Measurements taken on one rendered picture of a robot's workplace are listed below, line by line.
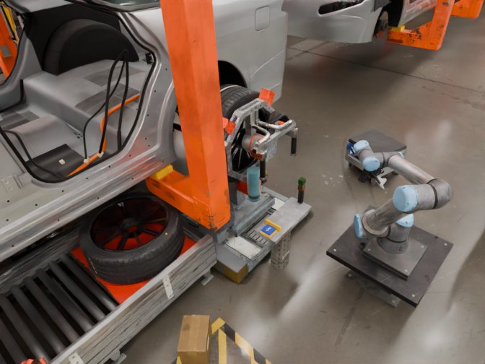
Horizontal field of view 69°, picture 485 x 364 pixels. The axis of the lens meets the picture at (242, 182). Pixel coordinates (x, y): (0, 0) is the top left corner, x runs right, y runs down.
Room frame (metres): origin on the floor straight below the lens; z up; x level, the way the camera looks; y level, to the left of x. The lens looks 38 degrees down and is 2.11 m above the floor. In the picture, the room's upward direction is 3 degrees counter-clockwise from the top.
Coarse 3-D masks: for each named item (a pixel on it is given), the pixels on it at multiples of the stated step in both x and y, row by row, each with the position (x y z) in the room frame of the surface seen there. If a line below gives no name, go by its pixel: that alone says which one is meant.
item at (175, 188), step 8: (168, 176) 1.93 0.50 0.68; (176, 176) 1.93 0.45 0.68; (184, 176) 1.92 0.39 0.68; (152, 184) 1.93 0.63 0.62; (160, 184) 1.86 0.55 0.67; (168, 184) 1.84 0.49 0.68; (176, 184) 1.78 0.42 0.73; (184, 184) 1.72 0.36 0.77; (152, 192) 1.95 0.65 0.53; (160, 192) 1.88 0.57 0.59; (168, 192) 1.81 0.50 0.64; (176, 192) 1.76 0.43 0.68; (184, 192) 1.73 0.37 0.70; (168, 200) 1.83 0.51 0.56; (176, 200) 1.76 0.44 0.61; (184, 200) 1.70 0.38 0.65; (192, 200) 1.67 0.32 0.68; (184, 208) 1.71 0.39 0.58; (192, 208) 1.66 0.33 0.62; (192, 216) 1.67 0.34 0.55
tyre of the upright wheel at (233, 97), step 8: (232, 88) 2.19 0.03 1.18; (240, 88) 2.20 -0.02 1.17; (224, 96) 2.10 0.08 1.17; (232, 96) 2.07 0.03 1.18; (240, 96) 2.08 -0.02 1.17; (248, 96) 2.12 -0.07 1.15; (256, 96) 2.18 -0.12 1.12; (224, 104) 2.02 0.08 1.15; (232, 104) 2.01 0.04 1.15; (240, 104) 2.07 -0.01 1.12; (224, 112) 1.96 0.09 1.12; (232, 112) 2.01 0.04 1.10; (256, 160) 2.17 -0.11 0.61
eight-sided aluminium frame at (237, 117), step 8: (248, 104) 2.06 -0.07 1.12; (256, 104) 2.06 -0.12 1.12; (264, 104) 2.11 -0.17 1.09; (240, 112) 1.96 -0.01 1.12; (248, 112) 1.99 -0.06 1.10; (232, 120) 1.94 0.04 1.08; (240, 120) 1.94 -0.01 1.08; (224, 136) 1.89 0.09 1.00; (232, 136) 1.88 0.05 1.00; (224, 144) 1.84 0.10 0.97; (232, 176) 1.86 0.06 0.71; (240, 176) 1.92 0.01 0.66
